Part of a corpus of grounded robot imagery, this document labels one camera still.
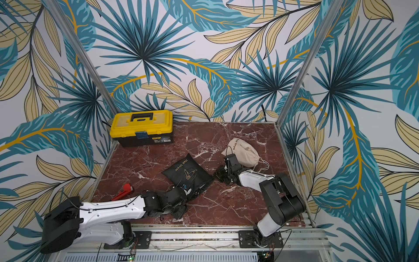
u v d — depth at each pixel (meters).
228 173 0.73
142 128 0.95
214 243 0.74
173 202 0.61
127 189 0.88
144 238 0.73
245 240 0.73
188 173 0.88
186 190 0.74
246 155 0.94
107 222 0.49
